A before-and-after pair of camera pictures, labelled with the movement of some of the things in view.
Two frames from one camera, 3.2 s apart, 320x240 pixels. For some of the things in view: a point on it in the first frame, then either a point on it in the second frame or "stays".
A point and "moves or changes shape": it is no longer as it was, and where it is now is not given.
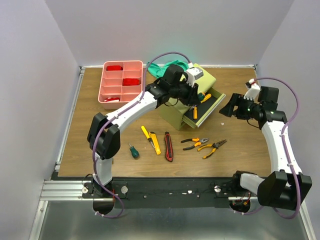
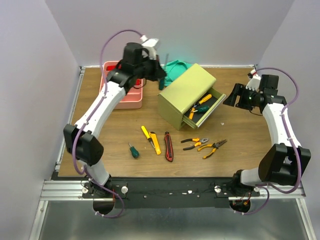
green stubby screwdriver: (200, 96) to (203, 109)
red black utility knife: (168, 147) stays
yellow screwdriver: (195, 112) moves or changes shape
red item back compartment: (114, 68) stays
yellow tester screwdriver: (147, 135) stays
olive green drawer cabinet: (178, 115) stays
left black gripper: (191, 98) to (157, 72)
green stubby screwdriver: (135, 153) stays
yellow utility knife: (157, 145) stays
